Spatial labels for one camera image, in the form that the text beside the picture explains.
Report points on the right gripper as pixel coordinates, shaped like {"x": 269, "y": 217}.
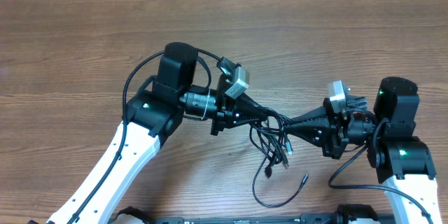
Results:
{"x": 331, "y": 137}

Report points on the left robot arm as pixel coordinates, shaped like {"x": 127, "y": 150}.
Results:
{"x": 151, "y": 117}

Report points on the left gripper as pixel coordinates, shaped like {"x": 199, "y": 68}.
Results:
{"x": 225, "y": 113}

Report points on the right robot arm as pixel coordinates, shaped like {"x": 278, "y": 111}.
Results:
{"x": 403, "y": 163}

